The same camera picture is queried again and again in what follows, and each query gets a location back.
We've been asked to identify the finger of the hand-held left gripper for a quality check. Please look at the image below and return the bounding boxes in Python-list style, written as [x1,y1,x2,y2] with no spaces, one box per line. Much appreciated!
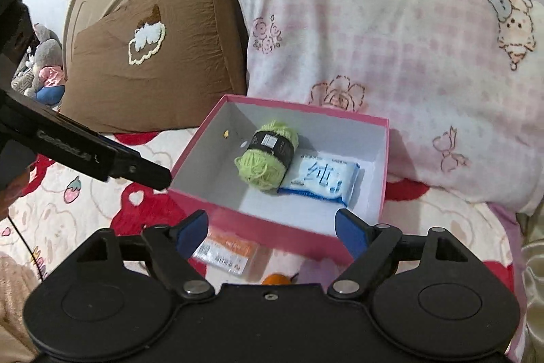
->
[108,149,173,191]

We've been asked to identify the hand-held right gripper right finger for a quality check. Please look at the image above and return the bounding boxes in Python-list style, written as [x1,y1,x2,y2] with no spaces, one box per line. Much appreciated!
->
[327,208,470,300]

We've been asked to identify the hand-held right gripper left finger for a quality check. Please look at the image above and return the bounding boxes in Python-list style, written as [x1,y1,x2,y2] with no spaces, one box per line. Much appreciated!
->
[75,210,216,300]

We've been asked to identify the clear plastic case orange label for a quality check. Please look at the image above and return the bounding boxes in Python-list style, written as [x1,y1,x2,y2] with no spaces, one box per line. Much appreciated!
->
[191,231,261,276]

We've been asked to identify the pink cardboard box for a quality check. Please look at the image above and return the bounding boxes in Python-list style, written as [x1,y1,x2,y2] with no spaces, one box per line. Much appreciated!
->
[168,94,391,266]

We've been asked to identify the blue wet wipes packet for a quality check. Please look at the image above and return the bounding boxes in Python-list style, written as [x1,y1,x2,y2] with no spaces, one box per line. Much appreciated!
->
[277,154,365,207]

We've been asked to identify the orange makeup sponge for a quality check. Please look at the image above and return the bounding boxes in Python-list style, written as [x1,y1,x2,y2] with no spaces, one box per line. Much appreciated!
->
[261,273,298,286]

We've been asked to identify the green yarn ball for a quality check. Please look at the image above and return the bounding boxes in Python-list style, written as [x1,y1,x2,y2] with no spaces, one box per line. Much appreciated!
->
[235,120,299,192]

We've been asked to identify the grey plush toy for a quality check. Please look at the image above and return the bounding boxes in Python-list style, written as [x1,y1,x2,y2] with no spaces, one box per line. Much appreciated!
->
[13,23,66,106]

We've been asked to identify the brown pillow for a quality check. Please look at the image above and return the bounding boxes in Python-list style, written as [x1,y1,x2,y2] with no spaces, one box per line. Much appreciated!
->
[59,0,248,134]

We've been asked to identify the bear printed blanket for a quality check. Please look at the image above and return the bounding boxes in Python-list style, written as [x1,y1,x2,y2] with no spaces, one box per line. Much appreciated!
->
[0,129,528,363]

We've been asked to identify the beige fluffy cloth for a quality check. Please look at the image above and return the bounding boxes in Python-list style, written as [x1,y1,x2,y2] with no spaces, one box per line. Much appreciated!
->
[0,257,45,353]

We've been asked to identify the gold satin cloth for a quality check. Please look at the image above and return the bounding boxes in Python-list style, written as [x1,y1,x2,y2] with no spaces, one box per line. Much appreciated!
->
[516,210,544,363]

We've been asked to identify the pink checked pillow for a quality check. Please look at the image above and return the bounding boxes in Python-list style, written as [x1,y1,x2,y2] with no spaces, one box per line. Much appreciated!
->
[225,0,544,215]

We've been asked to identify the black cable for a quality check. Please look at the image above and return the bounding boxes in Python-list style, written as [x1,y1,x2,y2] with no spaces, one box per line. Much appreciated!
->
[6,214,47,282]

